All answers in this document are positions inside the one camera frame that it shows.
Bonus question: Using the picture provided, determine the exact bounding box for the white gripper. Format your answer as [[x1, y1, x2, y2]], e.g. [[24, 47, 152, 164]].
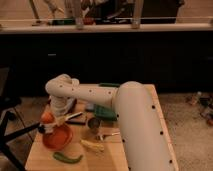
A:
[[51, 105, 68, 126]]

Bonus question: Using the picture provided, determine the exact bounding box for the black bristle brush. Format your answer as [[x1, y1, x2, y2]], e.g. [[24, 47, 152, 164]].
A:
[[38, 112, 82, 134]]

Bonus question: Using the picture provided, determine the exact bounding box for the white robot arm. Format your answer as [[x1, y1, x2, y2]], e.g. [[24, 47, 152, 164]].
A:
[[45, 75, 177, 171]]

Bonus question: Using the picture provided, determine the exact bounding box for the red bowl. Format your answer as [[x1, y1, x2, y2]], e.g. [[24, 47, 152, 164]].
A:
[[42, 124, 73, 151]]

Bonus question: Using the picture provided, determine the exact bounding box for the grey purple wedge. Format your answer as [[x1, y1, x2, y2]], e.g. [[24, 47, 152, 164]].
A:
[[67, 98, 77, 112]]

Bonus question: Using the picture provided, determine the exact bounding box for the orange toy fruit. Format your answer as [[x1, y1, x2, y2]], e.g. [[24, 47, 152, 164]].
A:
[[41, 112, 55, 124]]

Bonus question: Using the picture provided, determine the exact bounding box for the wooden block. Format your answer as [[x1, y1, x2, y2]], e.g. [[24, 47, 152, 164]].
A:
[[67, 114, 87, 125]]

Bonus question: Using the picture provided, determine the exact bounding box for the blue sponge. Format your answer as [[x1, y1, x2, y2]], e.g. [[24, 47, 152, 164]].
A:
[[85, 103, 95, 112]]

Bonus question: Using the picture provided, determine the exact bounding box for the metal measuring cup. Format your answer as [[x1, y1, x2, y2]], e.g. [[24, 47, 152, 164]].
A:
[[87, 117, 100, 134]]

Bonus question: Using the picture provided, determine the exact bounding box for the green plastic tray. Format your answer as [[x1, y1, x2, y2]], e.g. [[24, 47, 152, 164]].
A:
[[94, 83, 119, 121]]

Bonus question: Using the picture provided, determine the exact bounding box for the metal fork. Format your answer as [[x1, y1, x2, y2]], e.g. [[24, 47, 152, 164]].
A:
[[96, 132, 120, 141]]

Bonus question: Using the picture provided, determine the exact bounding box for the green chili pepper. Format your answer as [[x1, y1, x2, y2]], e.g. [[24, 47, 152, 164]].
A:
[[53, 152, 82, 164]]

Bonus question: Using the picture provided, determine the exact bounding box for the black chair base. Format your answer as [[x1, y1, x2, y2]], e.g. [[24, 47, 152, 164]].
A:
[[0, 96, 41, 171]]

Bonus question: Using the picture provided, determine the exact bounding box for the yellow corn cob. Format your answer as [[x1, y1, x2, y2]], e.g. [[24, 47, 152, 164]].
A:
[[80, 139, 104, 152]]

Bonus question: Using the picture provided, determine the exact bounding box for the green object on shelf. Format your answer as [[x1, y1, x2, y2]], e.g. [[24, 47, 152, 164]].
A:
[[51, 19, 75, 26]]

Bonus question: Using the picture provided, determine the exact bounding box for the red object on shelf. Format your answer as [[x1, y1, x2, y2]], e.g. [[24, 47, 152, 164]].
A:
[[83, 18, 95, 25]]

